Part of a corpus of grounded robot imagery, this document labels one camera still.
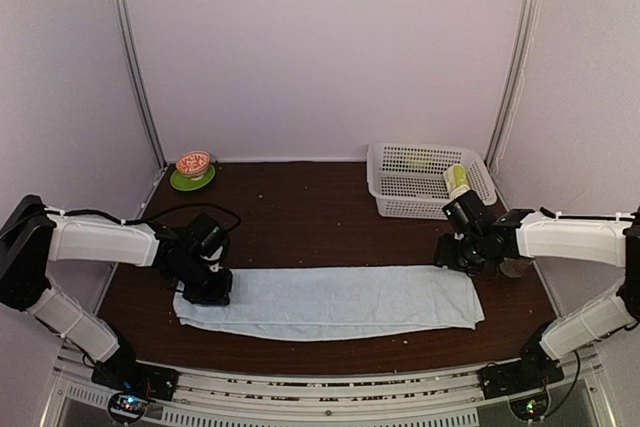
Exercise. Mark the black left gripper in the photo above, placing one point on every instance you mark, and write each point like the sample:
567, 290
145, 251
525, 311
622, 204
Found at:
219, 296

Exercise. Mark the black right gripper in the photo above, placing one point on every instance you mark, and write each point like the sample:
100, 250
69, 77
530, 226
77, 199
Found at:
443, 257

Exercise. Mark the green crocodile pattern towel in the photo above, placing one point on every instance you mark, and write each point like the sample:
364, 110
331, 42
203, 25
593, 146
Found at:
456, 181

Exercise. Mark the white perforated plastic basket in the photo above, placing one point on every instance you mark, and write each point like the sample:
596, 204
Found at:
408, 180

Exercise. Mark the light blue towel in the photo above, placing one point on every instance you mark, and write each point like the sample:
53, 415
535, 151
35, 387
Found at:
338, 303

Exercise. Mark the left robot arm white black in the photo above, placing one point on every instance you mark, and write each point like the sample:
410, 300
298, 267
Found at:
35, 235

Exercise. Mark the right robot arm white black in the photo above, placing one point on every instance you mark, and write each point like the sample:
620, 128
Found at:
479, 238

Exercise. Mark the green plate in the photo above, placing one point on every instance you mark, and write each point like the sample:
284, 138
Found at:
180, 182

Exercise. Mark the red patterned ceramic bowl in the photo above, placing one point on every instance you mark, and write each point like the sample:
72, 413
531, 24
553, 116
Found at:
193, 165

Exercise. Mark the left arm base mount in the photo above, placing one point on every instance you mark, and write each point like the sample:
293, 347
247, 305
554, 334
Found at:
136, 385

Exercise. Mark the front aluminium rail panel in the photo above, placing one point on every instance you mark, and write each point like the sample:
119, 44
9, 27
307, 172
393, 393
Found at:
442, 397

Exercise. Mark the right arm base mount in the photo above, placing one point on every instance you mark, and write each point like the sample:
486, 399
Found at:
526, 383

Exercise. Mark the right aluminium frame post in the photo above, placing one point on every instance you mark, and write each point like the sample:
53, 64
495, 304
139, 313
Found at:
513, 84

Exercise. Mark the aluminium frame post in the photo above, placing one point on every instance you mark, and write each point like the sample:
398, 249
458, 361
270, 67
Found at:
137, 82
513, 84

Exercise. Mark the left aluminium frame post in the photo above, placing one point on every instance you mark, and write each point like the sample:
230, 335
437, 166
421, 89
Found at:
137, 82

